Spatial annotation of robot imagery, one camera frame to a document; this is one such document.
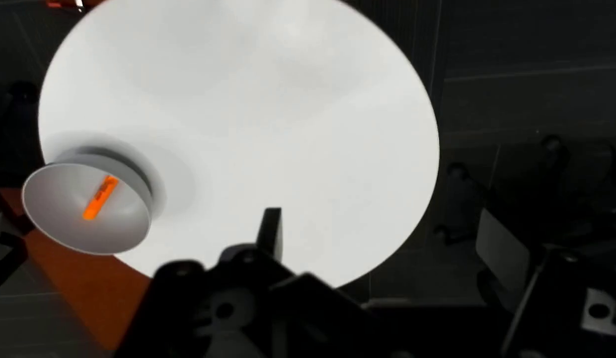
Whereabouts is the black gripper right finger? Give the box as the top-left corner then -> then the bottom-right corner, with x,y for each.
476,207 -> 530,315

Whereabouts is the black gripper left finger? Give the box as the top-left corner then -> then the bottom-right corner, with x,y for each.
255,205 -> 283,259

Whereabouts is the orange carrot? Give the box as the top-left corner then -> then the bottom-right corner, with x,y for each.
79,174 -> 120,223

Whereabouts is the grey round bowl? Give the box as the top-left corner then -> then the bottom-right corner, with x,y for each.
19,150 -> 156,257

